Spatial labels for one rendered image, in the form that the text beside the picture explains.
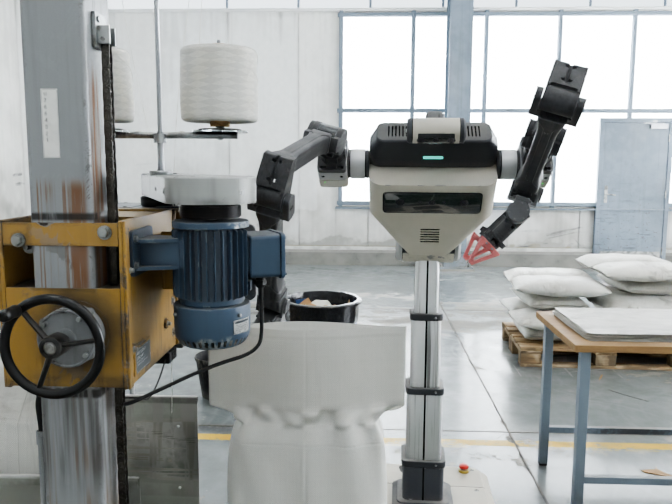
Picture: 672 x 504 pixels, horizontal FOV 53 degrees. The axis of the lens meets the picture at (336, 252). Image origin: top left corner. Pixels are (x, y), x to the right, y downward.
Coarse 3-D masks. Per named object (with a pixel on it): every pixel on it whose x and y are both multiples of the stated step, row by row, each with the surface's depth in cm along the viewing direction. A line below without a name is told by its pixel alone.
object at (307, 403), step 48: (288, 336) 160; (336, 336) 160; (384, 336) 163; (240, 384) 165; (288, 384) 161; (336, 384) 162; (384, 384) 165; (240, 432) 164; (288, 432) 162; (336, 432) 162; (240, 480) 165; (288, 480) 163; (336, 480) 162; (384, 480) 166
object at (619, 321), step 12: (564, 312) 303; (576, 312) 303; (588, 312) 303; (600, 312) 303; (612, 312) 303; (624, 312) 303; (636, 312) 304; (648, 312) 304; (660, 312) 304; (588, 324) 280; (600, 324) 280; (612, 324) 280; (624, 324) 281; (636, 324) 281; (648, 324) 281; (660, 324) 281
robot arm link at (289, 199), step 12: (252, 204) 159; (288, 204) 155; (264, 216) 160; (276, 216) 159; (288, 216) 158; (264, 228) 162; (276, 228) 162; (264, 288) 179; (276, 288) 178; (264, 300) 183; (276, 300) 181
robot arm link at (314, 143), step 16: (304, 144) 169; (320, 144) 177; (336, 144) 183; (272, 160) 155; (288, 160) 154; (304, 160) 168; (272, 176) 156; (288, 176) 154; (256, 192) 156; (272, 192) 155; (288, 192) 158; (272, 208) 157
